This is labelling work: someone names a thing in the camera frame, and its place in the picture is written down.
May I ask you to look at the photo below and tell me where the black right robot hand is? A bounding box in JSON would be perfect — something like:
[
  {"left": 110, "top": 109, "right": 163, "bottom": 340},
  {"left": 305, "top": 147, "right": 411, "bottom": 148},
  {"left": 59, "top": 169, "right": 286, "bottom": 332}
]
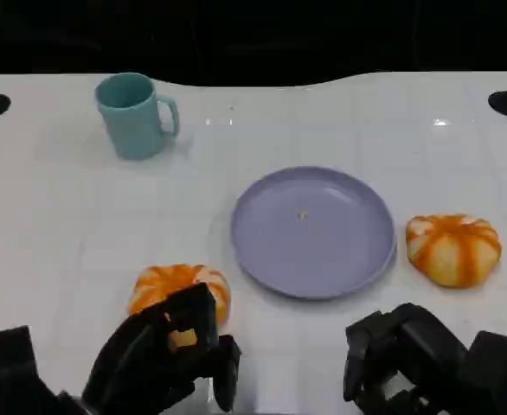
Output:
[{"left": 343, "top": 302, "right": 471, "bottom": 415}]

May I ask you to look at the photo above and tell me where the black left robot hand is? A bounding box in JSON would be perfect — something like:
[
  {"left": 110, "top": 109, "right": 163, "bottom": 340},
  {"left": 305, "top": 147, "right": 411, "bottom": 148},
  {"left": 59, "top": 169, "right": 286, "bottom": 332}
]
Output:
[{"left": 82, "top": 281, "right": 242, "bottom": 415}]

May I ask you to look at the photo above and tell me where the orange white toy bread roll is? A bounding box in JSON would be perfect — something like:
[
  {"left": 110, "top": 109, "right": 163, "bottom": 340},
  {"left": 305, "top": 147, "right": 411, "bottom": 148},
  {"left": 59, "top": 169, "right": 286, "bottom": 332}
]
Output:
[
  {"left": 405, "top": 213, "right": 504, "bottom": 289},
  {"left": 126, "top": 263, "right": 232, "bottom": 354}
]

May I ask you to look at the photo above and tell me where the lilac plate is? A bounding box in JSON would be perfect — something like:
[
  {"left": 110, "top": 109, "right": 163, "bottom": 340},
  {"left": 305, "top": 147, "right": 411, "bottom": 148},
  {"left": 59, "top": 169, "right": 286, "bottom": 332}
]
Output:
[{"left": 229, "top": 165, "right": 398, "bottom": 301}]

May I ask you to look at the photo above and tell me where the pale green mug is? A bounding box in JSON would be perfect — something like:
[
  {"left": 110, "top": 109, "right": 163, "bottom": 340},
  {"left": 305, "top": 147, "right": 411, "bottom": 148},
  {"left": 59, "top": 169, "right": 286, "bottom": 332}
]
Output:
[{"left": 94, "top": 72, "right": 181, "bottom": 162}]

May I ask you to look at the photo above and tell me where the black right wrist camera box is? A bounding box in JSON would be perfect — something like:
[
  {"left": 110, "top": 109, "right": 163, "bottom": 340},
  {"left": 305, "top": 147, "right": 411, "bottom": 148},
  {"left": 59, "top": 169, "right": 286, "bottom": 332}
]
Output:
[{"left": 466, "top": 330, "right": 507, "bottom": 415}]

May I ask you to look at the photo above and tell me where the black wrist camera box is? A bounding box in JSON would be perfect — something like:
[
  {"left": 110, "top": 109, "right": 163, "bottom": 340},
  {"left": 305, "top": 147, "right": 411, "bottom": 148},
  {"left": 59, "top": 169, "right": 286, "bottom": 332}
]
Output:
[
  {"left": 0, "top": 325, "right": 62, "bottom": 415},
  {"left": 466, "top": 330, "right": 507, "bottom": 415}
]

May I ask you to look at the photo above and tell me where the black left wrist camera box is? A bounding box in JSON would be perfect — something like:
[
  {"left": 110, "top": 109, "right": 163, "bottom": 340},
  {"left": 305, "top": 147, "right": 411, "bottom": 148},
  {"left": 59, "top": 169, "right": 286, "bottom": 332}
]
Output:
[{"left": 0, "top": 325, "right": 62, "bottom": 415}]

